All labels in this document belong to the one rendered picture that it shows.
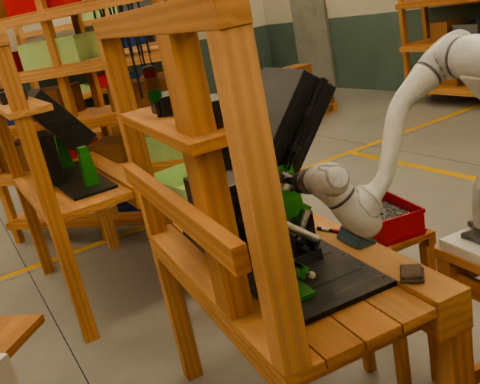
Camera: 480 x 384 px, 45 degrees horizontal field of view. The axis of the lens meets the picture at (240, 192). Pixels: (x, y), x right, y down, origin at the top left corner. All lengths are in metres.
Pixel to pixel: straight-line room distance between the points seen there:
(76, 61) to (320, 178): 3.68
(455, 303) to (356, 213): 0.45
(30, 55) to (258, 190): 4.14
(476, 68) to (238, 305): 1.06
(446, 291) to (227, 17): 1.14
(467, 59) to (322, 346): 0.94
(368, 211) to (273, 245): 0.39
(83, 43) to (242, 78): 3.89
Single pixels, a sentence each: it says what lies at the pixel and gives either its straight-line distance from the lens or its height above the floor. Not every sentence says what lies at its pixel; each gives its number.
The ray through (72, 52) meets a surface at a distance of 5.16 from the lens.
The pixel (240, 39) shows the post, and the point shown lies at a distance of 1.40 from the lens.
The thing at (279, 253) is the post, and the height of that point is 1.26.
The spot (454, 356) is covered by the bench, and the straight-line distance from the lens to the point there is 2.10.
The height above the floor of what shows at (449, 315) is 0.84.
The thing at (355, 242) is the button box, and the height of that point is 0.93.
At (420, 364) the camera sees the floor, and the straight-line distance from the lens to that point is 3.19.
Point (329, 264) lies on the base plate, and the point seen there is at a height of 0.90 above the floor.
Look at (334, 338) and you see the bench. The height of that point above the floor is 0.88.
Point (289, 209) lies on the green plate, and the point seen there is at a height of 1.10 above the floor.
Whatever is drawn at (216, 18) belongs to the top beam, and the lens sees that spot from 1.38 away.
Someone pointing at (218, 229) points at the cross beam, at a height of 1.28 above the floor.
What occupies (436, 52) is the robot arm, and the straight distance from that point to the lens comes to 1.92.
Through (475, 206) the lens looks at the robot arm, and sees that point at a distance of 2.28.
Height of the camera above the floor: 1.91
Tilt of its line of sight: 18 degrees down
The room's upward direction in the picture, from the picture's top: 11 degrees counter-clockwise
